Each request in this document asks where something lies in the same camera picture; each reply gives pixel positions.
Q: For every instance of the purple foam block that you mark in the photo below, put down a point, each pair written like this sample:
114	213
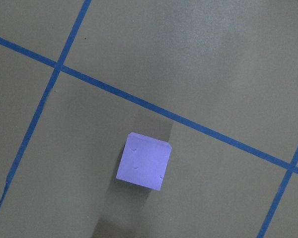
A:
144	161

